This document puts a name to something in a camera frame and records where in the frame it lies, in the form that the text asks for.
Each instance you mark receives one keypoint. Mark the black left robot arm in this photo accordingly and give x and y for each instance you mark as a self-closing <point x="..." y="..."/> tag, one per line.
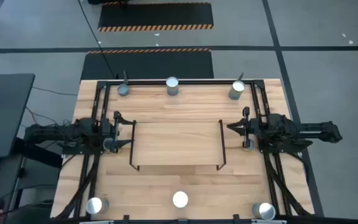
<point x="51" y="132"/>

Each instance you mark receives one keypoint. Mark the pale green label tin can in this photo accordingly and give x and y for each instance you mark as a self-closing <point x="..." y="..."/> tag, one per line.
<point x="172" y="83"/>

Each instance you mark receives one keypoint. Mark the labelled tin can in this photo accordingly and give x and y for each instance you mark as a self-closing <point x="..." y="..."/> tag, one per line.
<point x="266" y="211"/>
<point x="123" y="90"/>

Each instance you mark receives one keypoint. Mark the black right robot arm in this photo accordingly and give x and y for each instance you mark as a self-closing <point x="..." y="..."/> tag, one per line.
<point x="306" y="130"/>

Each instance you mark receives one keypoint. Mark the black desk crossbar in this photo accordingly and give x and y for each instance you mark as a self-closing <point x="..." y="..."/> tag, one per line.
<point x="39" y="154"/>

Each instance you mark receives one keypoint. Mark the cream tin can dark lettering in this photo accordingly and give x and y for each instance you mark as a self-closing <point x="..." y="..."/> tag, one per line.
<point x="238" y="86"/>

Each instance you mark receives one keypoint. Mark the grey desk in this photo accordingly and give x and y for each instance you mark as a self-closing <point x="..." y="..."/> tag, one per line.
<point x="5" y="118"/>

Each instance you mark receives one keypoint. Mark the black hazard-striped floor mat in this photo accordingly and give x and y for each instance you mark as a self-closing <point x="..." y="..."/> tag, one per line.
<point x="154" y="15"/>
<point x="148" y="65"/>

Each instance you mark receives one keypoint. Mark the blue tin can red fruit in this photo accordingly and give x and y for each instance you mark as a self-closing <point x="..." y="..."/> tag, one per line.
<point x="94" y="205"/>

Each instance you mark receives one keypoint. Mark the silver aluminium bar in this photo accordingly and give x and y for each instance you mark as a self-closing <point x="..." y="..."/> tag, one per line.
<point x="269" y="222"/>
<point x="96" y="222"/>

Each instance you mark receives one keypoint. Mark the wooden shelf black metal legs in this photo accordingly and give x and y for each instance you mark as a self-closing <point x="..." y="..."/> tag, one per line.
<point x="179" y="143"/>

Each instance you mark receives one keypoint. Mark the blue peaches label tin can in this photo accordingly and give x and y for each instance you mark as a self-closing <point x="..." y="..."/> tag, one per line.
<point x="180" y="199"/>

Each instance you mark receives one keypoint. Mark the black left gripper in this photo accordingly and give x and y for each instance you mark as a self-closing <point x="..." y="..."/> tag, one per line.
<point x="107" y="129"/>

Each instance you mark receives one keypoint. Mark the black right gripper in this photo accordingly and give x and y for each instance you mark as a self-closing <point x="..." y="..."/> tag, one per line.
<point x="255" y="127"/>

